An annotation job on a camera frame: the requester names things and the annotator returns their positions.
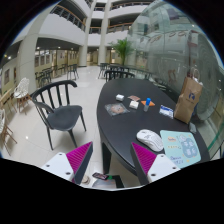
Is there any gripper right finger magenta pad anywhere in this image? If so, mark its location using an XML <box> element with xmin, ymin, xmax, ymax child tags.
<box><xmin>130</xmin><ymin>142</ymin><xmax>181</xmax><ymax>186</ymax></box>

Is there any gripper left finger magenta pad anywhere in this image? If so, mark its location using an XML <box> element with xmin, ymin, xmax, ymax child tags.
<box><xmin>41</xmin><ymin>141</ymin><xmax>94</xmax><ymax>185</ymax></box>

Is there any white computer mouse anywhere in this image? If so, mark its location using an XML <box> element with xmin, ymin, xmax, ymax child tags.
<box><xmin>136</xmin><ymin>129</ymin><xmax>163</xmax><ymax>152</ymax></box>

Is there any dark item on floor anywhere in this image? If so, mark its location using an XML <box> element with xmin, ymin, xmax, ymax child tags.
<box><xmin>92</xmin><ymin>172</ymin><xmax>109</xmax><ymax>180</ymax></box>

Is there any black oval table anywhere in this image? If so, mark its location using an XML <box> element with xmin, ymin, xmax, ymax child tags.
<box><xmin>96</xmin><ymin>77</ymin><xmax>211</xmax><ymax>177</ymax></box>

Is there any blue white tissue pack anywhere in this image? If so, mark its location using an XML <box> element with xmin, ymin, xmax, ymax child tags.
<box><xmin>159</xmin><ymin>105</ymin><xmax>173</xmax><ymax>118</ymax></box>

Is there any white square box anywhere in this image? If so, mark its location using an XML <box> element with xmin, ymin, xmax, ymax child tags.
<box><xmin>129</xmin><ymin>101</ymin><xmax>139</xmax><ymax>109</ymax></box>

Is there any clear plastic snack bag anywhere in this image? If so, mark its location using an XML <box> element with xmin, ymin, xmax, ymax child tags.
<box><xmin>105</xmin><ymin>103</ymin><xmax>129</xmax><ymax>116</ymax></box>

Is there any orange paper card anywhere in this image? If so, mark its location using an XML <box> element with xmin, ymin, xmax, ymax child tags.
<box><xmin>141</xmin><ymin>101</ymin><xmax>155</xmax><ymax>107</ymax></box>

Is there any blue capped bottle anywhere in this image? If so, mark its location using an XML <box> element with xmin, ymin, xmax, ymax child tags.
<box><xmin>143</xmin><ymin>98</ymin><xmax>151</xmax><ymax>112</ymax></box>

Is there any brown flat card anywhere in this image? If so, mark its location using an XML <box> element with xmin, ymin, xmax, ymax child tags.
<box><xmin>128</xmin><ymin>95</ymin><xmax>140</xmax><ymax>101</ymax></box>

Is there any black wooden chair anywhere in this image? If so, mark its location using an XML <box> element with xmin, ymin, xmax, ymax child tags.
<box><xmin>32</xmin><ymin>80</ymin><xmax>86</xmax><ymax>147</ymax></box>

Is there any small white box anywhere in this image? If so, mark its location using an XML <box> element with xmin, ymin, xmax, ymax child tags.
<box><xmin>116</xmin><ymin>94</ymin><xmax>124</xmax><ymax>101</ymax></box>

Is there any wooden chair left edge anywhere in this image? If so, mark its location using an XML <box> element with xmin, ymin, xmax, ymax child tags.
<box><xmin>0</xmin><ymin>108</ymin><xmax>18</xmax><ymax>155</ymax></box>

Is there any brown paper bag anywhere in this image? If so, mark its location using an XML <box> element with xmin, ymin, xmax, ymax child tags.
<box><xmin>174</xmin><ymin>77</ymin><xmax>202</xmax><ymax>124</ymax></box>

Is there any white lattice chair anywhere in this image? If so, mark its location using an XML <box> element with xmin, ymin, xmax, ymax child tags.
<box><xmin>14</xmin><ymin>78</ymin><xmax>31</xmax><ymax>109</ymax></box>

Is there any black chair behind table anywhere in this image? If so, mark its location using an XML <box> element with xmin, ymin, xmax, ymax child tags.
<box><xmin>104</xmin><ymin>70</ymin><xmax>135</xmax><ymax>81</ymax></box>

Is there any potted green palm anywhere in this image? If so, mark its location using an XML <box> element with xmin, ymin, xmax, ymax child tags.
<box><xmin>111</xmin><ymin>39</ymin><xmax>134</xmax><ymax>63</ymax></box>

